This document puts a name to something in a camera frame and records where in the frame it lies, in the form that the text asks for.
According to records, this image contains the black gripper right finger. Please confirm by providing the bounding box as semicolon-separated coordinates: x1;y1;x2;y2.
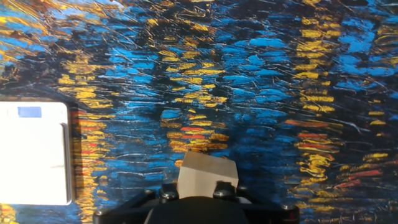
213;180;301;224

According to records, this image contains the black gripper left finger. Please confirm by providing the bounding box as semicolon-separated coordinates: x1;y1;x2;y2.
92;182;180;224

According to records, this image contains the light wooden block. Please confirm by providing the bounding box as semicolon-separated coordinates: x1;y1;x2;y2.
176;151;239;200

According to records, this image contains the silver digital pocket scale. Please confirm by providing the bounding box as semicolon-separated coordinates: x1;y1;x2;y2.
0;101;74;207

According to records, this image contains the blue starry night print cloth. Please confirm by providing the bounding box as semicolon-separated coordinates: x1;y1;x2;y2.
0;0;398;224

